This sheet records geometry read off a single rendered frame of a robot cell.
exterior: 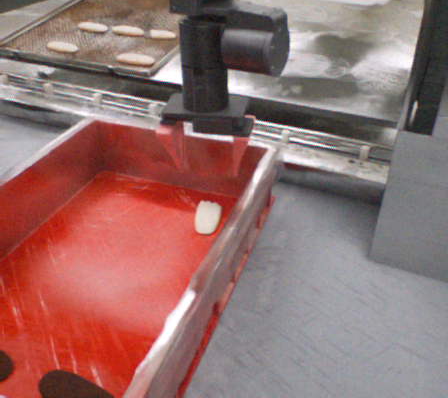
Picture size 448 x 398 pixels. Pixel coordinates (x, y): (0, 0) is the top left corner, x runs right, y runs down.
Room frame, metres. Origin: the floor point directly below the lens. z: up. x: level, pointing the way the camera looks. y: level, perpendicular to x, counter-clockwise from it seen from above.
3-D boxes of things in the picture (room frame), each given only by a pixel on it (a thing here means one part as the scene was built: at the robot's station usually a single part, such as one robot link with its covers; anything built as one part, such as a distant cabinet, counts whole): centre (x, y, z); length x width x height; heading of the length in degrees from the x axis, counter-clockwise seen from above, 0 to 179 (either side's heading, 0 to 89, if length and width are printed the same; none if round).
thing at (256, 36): (0.52, -0.02, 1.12); 0.11 x 0.09 x 0.12; 59
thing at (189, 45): (0.54, 0.02, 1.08); 0.07 x 0.06 x 0.07; 59
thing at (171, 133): (0.54, 0.04, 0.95); 0.07 x 0.07 x 0.09; 80
